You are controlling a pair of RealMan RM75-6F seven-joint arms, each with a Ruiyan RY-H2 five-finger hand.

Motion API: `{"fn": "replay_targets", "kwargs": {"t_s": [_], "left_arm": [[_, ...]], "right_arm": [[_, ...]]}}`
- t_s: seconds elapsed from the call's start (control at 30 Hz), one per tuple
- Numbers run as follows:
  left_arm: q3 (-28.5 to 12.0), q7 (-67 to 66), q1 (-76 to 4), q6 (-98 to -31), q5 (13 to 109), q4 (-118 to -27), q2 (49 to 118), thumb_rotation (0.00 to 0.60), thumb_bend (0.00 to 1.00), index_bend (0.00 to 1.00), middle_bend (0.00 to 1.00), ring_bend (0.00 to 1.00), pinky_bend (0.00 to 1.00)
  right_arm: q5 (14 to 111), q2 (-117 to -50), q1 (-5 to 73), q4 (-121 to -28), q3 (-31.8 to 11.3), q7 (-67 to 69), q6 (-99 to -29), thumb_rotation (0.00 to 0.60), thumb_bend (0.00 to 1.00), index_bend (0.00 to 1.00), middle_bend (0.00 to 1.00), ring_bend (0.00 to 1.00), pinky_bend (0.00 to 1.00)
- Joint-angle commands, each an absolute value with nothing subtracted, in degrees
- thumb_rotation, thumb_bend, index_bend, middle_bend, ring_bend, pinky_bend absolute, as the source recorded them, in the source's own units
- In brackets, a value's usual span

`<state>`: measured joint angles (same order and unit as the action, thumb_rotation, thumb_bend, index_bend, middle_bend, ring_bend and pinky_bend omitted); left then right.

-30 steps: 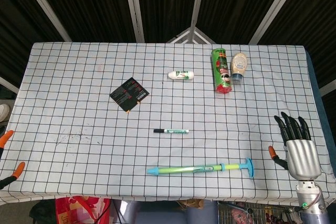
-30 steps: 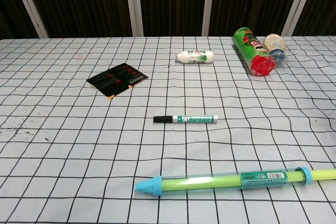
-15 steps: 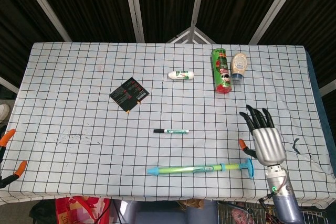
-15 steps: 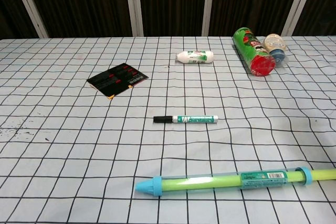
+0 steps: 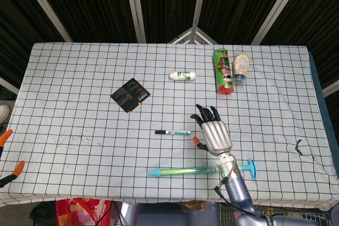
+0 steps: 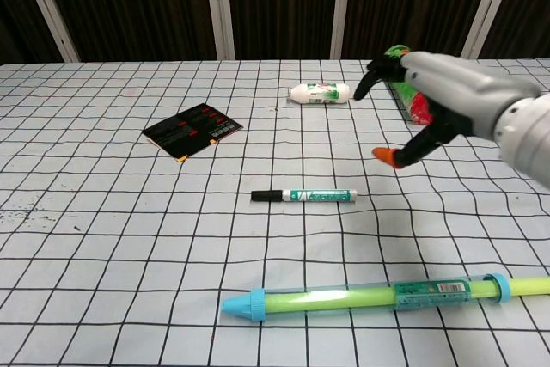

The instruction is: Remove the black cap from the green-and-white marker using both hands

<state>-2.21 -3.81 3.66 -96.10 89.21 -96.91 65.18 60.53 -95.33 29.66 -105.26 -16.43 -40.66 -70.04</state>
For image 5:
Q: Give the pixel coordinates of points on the green chips can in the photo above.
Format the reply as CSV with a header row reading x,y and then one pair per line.
x,y
224,72

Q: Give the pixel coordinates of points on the white black-grid tablecloth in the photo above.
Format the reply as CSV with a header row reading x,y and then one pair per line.
x,y
79,136

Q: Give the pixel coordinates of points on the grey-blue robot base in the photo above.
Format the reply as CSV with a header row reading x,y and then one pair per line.
x,y
164,215

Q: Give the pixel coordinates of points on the black marker cap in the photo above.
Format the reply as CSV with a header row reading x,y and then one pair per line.
x,y
159,132

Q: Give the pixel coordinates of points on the white green whiteboard marker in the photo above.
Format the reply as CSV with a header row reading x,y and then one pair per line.
x,y
177,132

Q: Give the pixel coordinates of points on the red patterned bag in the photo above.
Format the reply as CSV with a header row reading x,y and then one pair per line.
x,y
79,211

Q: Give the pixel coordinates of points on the white triangular frame brace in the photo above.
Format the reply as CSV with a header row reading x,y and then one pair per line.
x,y
192,35

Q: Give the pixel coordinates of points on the white shoe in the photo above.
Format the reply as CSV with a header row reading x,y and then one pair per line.
x,y
4,113

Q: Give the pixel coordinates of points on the black bag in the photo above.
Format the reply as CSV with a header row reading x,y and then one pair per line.
x,y
42,214

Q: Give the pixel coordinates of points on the beige sauce squeeze bottle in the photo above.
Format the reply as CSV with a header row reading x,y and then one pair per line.
x,y
241,64

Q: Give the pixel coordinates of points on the black printed card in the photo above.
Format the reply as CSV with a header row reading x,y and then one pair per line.
x,y
130,95

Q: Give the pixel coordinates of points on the white metal frame bar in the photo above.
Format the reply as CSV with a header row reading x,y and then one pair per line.
x,y
198,6
45,6
135,6
280,6

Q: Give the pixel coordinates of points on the small white green-label bottle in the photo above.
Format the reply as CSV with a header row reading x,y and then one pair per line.
x,y
182,75

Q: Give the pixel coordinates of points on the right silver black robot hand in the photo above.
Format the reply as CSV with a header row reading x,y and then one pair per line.
x,y
215,134

